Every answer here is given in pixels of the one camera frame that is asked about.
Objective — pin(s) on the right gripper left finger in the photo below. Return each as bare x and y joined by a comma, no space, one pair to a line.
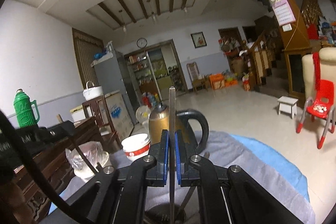
157,174

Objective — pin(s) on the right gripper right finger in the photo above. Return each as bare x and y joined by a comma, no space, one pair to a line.
187,174

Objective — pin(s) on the grey utensil holder cup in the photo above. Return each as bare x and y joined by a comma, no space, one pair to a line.
161,214

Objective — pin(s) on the dark metal chopstick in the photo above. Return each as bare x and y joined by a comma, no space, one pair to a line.
172,152

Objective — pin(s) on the stacked red white bowls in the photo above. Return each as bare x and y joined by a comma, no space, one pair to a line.
136,146

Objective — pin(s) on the dark carved wooden sideboard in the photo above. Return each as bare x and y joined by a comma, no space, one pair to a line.
55,167

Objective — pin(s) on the grey table cloth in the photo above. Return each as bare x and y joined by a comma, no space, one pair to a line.
268,167

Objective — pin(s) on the green thermos flask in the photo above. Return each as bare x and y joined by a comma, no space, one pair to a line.
26,111

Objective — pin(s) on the gold electric kettle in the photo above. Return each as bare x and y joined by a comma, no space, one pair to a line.
159,120

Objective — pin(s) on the small white fan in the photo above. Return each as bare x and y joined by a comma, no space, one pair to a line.
142,114

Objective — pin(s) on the white tub with plastic bag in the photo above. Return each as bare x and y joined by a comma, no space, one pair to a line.
94,153

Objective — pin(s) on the white rice cooker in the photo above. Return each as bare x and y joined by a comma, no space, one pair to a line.
91,91

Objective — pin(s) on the orange box on floor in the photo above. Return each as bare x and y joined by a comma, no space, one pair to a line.
217,81

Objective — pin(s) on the grey refrigerator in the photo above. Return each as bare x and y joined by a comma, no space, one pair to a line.
113,74

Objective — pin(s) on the small white stool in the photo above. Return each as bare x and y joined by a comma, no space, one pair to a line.
287,105

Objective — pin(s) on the wooden stair railing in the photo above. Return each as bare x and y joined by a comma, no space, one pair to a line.
261,54

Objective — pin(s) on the red plastic child chair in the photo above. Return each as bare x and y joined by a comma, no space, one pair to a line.
322,107

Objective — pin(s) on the wooden chair by wall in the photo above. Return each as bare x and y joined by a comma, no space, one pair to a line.
197,80

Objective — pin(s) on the round wall clock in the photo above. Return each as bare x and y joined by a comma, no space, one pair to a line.
142,43

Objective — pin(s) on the framed wall picture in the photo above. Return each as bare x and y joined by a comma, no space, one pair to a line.
198,40

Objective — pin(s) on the wall calendar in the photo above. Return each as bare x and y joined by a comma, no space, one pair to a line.
282,11

